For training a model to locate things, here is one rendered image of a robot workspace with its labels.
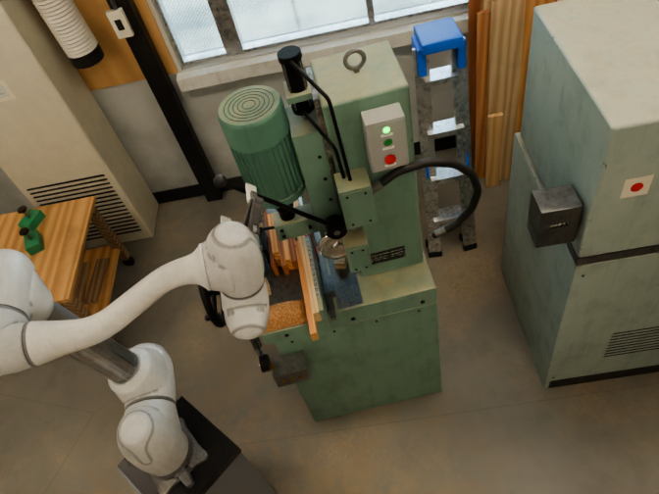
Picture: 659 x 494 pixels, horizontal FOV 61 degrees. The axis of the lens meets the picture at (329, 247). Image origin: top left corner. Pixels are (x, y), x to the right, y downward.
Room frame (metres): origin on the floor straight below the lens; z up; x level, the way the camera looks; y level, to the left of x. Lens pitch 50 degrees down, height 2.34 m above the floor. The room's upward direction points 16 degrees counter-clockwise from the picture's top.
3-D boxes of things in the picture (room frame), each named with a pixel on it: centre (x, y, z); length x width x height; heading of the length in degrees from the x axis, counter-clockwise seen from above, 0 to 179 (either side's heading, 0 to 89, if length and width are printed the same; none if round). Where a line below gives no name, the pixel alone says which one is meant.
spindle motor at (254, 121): (1.25, 0.10, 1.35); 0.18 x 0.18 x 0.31
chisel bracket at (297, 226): (1.24, 0.08, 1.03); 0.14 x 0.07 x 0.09; 87
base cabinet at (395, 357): (1.24, -0.02, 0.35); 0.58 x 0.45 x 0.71; 87
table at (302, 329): (1.25, 0.21, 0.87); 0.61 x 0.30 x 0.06; 177
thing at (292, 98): (1.24, -0.04, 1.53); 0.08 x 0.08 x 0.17; 87
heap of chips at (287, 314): (1.00, 0.20, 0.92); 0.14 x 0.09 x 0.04; 87
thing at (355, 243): (1.08, -0.08, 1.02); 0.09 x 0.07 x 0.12; 177
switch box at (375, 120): (1.09, -0.21, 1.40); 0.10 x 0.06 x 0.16; 87
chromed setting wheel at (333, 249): (1.12, -0.02, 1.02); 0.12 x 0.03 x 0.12; 87
